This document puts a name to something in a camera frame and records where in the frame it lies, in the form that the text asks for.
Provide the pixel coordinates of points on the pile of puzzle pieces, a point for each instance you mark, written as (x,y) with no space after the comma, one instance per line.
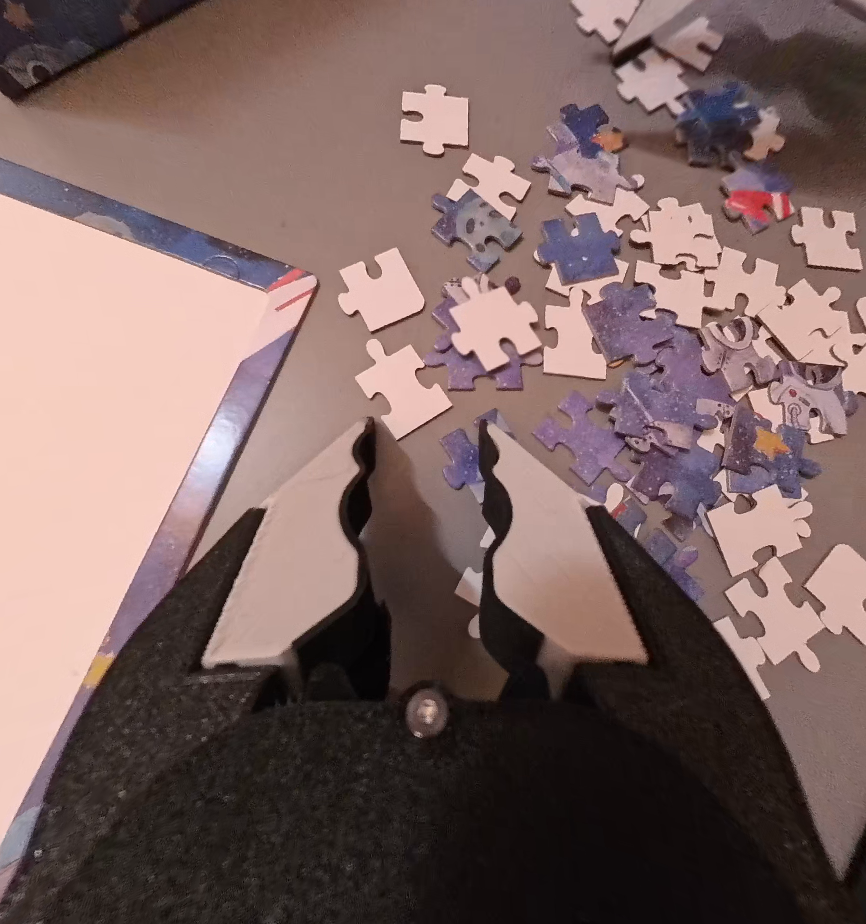
(490,325)

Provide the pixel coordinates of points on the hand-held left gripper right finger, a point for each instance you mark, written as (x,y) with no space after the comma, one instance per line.
(570,577)

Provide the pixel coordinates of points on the space and ocean print box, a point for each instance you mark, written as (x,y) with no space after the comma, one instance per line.
(43,36)

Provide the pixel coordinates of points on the white puzzle tray blue rim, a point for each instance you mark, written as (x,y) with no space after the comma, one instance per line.
(79,433)

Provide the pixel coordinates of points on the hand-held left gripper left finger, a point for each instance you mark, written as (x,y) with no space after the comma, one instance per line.
(288,577)

